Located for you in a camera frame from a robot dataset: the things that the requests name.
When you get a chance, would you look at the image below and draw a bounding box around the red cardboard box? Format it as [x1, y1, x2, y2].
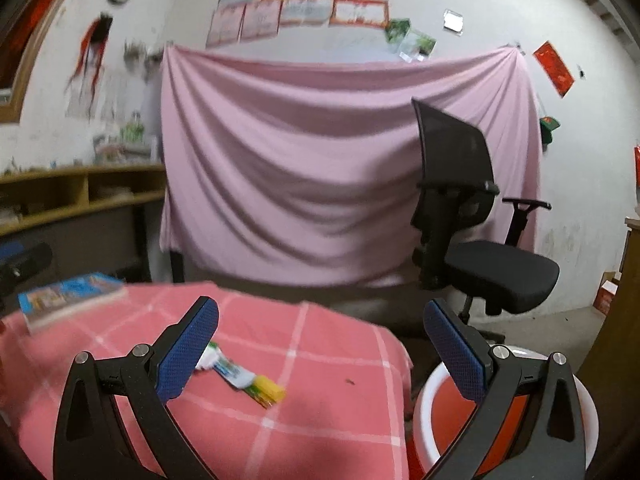
[593, 271, 623, 316]

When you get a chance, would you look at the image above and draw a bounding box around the red paper wall decoration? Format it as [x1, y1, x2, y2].
[532, 40, 576, 98]

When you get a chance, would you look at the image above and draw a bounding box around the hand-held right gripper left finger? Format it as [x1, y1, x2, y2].
[52, 296, 221, 480]

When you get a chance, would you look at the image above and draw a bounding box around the red tassel wall ornament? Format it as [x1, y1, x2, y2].
[67, 12, 113, 106]

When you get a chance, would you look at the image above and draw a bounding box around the stack of books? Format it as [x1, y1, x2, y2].
[92, 132, 161, 165]

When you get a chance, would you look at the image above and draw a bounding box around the wooden cabinet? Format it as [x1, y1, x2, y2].
[575, 215, 640, 411]

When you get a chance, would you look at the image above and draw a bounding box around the group of wall certificates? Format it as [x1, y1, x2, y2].
[206, 0, 425, 50]

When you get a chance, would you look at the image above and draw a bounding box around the green cap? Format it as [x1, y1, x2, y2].
[539, 116, 561, 147]

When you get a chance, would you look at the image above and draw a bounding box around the wooden desk with shelf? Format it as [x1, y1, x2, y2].
[0, 162, 166, 281]

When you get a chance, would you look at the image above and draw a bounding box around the pink plaid tablecloth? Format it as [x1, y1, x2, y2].
[0, 280, 416, 480]

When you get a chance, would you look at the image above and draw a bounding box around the wooden window frame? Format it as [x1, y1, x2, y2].
[0, 0, 91, 123]

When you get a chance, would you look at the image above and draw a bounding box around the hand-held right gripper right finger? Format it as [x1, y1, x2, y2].
[422, 298, 587, 480]

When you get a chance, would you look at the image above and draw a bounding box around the squeezed tube with yellow end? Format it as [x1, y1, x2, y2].
[192, 341, 287, 407]

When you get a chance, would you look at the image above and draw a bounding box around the pink hanging sheet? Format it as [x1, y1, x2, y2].
[159, 42, 545, 288]

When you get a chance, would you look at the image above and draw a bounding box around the green landscape photo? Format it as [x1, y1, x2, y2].
[400, 27, 437, 61]
[385, 18, 412, 46]

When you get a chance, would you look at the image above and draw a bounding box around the orange bucket white rim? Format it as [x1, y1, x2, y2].
[412, 345, 599, 480]

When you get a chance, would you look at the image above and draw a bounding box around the wall calendar sheet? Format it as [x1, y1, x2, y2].
[65, 72, 106, 120]

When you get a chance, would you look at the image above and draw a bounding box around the black office chair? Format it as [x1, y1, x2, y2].
[410, 99, 561, 346]

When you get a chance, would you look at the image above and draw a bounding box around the black and white photo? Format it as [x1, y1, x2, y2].
[442, 8, 465, 36]

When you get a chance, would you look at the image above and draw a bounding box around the illustrated paperback book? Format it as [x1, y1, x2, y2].
[17, 272, 127, 333]

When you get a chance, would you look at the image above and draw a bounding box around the wire wall rack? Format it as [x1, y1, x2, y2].
[122, 40, 163, 68]

